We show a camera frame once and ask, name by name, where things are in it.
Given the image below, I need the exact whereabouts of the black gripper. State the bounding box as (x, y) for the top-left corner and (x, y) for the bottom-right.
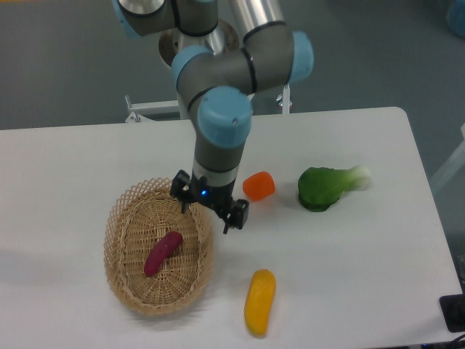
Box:
(170, 170), (249, 234)

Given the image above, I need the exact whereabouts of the purple sweet potato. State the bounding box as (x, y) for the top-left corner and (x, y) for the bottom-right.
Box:
(143, 231), (183, 277)

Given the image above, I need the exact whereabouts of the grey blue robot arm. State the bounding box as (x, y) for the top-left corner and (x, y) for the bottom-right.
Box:
(171, 1), (314, 229)

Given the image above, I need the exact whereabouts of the woven wicker basket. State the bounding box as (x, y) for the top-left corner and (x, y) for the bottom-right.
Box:
(104, 178), (214, 316)

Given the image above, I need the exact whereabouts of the orange carrot piece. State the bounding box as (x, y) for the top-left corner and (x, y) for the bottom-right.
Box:
(243, 171), (275, 201)

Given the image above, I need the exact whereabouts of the yellow corn toy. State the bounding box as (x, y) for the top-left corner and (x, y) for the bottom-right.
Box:
(244, 269), (276, 337)

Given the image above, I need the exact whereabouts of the green bok choy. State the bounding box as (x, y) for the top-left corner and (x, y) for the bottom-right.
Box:
(297, 165), (371, 212)

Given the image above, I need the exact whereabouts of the white table leg right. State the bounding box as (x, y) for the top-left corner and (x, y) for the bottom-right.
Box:
(429, 125), (464, 196)

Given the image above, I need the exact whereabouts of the black device at edge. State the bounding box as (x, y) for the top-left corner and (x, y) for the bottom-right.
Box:
(439, 294), (464, 333)

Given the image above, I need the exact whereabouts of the blue object top corner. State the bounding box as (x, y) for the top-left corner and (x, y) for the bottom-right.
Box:
(447, 0), (465, 38)

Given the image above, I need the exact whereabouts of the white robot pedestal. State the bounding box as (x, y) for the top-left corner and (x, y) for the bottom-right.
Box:
(158, 20), (240, 120)

